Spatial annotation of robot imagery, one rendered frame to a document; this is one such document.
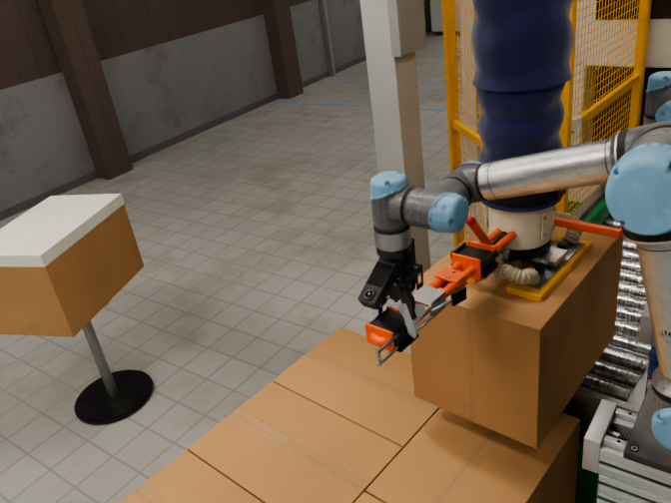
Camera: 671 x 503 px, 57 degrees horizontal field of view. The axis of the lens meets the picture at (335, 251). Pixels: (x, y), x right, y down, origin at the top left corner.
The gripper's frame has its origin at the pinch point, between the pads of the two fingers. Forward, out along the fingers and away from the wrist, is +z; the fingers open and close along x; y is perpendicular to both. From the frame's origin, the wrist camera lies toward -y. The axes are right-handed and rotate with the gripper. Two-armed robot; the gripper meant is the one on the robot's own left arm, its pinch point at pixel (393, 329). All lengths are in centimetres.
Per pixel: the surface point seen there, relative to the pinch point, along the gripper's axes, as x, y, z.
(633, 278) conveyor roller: -8, 152, 65
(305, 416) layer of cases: 55, 16, 67
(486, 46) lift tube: 4, 48, -50
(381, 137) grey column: 105, 134, 11
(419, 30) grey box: 90, 147, -35
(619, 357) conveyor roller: -20, 98, 65
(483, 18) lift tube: 5, 50, -56
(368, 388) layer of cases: 45, 39, 67
